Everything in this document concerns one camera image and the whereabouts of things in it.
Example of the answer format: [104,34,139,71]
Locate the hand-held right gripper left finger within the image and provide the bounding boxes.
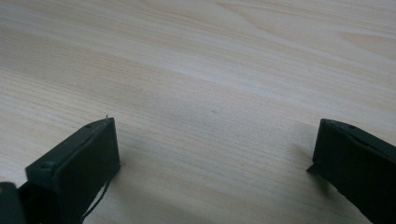
[18,116,121,224]

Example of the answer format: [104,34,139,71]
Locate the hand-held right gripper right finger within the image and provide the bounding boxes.
[306,118,396,224]

